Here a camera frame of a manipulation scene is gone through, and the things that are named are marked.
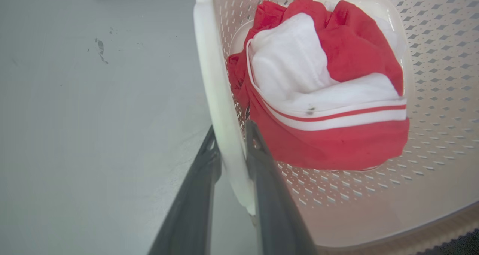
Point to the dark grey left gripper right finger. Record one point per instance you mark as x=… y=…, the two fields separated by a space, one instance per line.
x=278 y=210

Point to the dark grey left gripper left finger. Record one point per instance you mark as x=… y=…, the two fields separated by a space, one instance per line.
x=191 y=206

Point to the white perforated plastic laundry basket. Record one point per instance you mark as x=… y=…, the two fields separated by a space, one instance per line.
x=430 y=97

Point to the red and white garment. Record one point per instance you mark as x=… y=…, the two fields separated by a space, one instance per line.
x=322 y=90

